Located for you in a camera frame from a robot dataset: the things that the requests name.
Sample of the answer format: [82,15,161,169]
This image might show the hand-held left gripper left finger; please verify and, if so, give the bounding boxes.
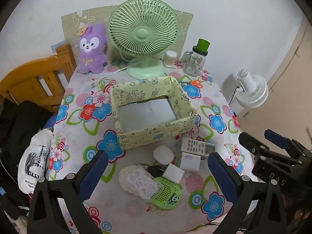
[27,150,109,234]

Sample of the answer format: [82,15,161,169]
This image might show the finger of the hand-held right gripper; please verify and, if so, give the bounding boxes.
[264,129,312,160]
[238,132,271,158]

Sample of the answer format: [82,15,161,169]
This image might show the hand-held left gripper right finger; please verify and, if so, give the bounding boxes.
[207,152,288,234]

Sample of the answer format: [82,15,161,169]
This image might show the round cream hedgehog coaster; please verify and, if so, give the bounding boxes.
[119,164,156,195]

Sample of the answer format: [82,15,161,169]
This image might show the white square charger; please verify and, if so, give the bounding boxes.
[180,152,201,173]

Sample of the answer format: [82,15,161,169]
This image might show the white remote control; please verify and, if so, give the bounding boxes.
[180,137,217,157]

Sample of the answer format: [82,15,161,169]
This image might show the white cable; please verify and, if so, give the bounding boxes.
[125,169,161,202]

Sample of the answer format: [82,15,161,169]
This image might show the small white square box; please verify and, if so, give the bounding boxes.
[162,163,185,184]

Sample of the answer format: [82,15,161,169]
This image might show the green perforated device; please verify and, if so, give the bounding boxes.
[151,176,183,210]

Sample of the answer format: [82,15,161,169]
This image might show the small black gadget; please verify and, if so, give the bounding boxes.
[147,165,168,178]

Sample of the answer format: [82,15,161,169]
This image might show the yellow-green printed cardboard box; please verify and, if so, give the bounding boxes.
[109,75,198,151]

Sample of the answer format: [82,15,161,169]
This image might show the white oval case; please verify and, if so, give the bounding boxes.
[153,145,174,165]

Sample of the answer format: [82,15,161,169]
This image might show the floral tablecloth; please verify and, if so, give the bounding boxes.
[47,61,259,234]

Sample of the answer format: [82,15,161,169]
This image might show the white circulator fan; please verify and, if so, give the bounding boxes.
[235,69,269,108]

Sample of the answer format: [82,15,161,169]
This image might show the white printed tote bag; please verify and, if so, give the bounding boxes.
[18,128,54,195]

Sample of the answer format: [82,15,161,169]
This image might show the black cloth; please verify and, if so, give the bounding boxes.
[0,97,54,210]

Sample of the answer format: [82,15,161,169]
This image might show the glass jar mug green lid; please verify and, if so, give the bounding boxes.
[182,38,210,76]

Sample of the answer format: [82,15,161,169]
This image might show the cotton swab container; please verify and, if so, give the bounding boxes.
[163,51,178,67]

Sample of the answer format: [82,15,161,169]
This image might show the purple plush toy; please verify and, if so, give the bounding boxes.
[77,23,108,74]

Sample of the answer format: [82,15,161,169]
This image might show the wooden chair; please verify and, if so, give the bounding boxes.
[0,43,77,113]

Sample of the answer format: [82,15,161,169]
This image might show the blue patterned paper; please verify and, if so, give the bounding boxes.
[50,40,66,51]

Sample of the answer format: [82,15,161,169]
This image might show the green desk fan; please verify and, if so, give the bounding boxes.
[108,0,181,80]

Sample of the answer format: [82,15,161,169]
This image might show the black power cable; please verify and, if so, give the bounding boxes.
[229,85,241,103]

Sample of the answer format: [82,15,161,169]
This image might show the orange handled scissors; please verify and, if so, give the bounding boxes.
[179,79,203,89]

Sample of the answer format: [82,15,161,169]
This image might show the white fan power cord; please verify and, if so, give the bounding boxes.
[91,63,133,88]

